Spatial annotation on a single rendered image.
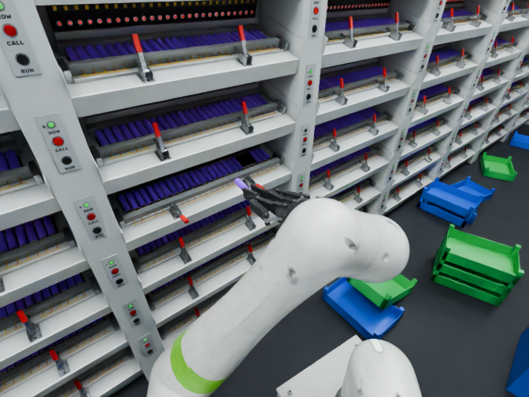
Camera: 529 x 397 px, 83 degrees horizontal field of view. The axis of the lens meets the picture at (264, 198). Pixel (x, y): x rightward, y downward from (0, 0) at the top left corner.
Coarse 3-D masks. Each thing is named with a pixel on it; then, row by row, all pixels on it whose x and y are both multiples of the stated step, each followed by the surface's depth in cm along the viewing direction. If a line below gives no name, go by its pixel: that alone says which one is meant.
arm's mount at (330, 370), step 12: (336, 348) 88; (348, 348) 88; (324, 360) 85; (336, 360) 85; (348, 360) 85; (312, 372) 83; (324, 372) 83; (336, 372) 83; (288, 384) 80; (300, 384) 80; (312, 384) 80; (324, 384) 80; (336, 384) 80; (288, 396) 78; (300, 396) 78; (312, 396) 78; (324, 396) 78
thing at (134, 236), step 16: (272, 144) 113; (224, 160) 108; (288, 160) 109; (176, 176) 99; (256, 176) 105; (272, 176) 107; (288, 176) 111; (224, 192) 98; (240, 192) 99; (112, 208) 86; (192, 208) 91; (208, 208) 93; (224, 208) 99; (144, 224) 85; (160, 224) 86; (176, 224) 89; (128, 240) 81; (144, 240) 84
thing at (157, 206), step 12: (252, 168) 104; (264, 168) 107; (276, 168) 109; (216, 180) 97; (228, 180) 99; (192, 192) 92; (204, 192) 95; (156, 204) 87; (168, 204) 89; (132, 216) 83; (144, 216) 86; (156, 216) 86
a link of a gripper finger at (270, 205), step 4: (256, 196) 71; (260, 200) 69; (264, 200) 69; (268, 200) 68; (264, 204) 68; (268, 204) 67; (272, 204) 66; (276, 204) 65; (280, 204) 64; (284, 204) 63; (268, 208) 68; (272, 208) 66; (284, 208) 63; (272, 212) 67
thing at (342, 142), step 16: (368, 112) 145; (384, 112) 146; (320, 128) 129; (336, 128) 130; (352, 128) 133; (368, 128) 138; (384, 128) 141; (320, 144) 124; (336, 144) 122; (352, 144) 128; (368, 144) 137; (320, 160) 118
